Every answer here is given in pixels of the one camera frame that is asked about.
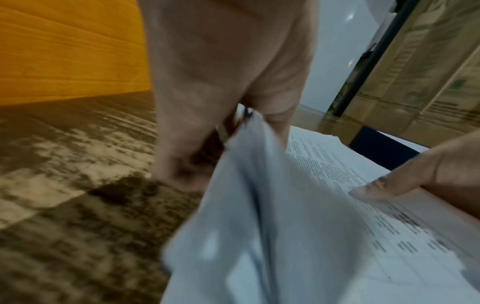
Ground person's right hand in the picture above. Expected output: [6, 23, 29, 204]
[349, 129, 480, 215]

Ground person's left hand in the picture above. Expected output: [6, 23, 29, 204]
[136, 0, 320, 193]

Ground printed paper stack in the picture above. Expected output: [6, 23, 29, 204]
[232, 124, 480, 304]

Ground white paper sheets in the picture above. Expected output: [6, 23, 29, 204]
[160, 110, 378, 304]

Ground dark blue folder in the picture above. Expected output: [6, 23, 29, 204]
[348, 126, 422, 172]

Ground brown cardboard boxes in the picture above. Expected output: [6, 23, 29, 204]
[343, 0, 480, 150]

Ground black metal pole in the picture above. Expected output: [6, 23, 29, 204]
[331, 0, 422, 117]

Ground orange wooden panel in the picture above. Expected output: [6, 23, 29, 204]
[0, 0, 153, 106]

